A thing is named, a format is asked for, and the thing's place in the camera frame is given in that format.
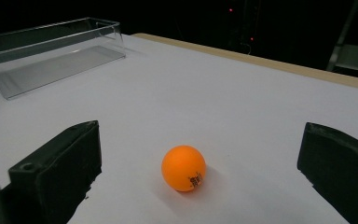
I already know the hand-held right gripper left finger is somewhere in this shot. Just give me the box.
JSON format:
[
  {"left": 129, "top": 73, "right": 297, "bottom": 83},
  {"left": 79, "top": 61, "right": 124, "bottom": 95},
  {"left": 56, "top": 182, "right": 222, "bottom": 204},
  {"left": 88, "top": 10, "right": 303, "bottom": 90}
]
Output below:
[{"left": 7, "top": 119, "right": 103, "bottom": 224}]

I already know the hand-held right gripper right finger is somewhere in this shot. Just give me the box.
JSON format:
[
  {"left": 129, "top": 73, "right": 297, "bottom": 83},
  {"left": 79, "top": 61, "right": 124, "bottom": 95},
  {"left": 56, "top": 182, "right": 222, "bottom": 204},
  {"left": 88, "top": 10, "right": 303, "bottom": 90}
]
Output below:
[{"left": 296, "top": 121, "right": 358, "bottom": 224}]

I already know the clear plastic box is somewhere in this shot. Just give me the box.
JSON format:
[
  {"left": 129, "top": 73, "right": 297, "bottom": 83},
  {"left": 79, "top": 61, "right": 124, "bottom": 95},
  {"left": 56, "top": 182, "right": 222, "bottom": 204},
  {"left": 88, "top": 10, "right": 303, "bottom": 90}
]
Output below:
[{"left": 0, "top": 17, "right": 127, "bottom": 101}]

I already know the orange table tennis ball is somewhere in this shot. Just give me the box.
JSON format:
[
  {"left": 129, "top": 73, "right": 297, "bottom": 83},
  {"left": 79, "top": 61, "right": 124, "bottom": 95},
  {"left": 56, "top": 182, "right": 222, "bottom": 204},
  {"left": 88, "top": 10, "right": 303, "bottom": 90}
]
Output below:
[{"left": 160, "top": 145, "right": 207, "bottom": 193}]

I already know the grey metal stand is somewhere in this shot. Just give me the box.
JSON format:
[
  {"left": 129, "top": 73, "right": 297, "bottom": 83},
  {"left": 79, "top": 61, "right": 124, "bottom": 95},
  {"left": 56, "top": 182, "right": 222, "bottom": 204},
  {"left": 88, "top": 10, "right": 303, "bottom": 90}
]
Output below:
[{"left": 325, "top": 0, "right": 358, "bottom": 77}]

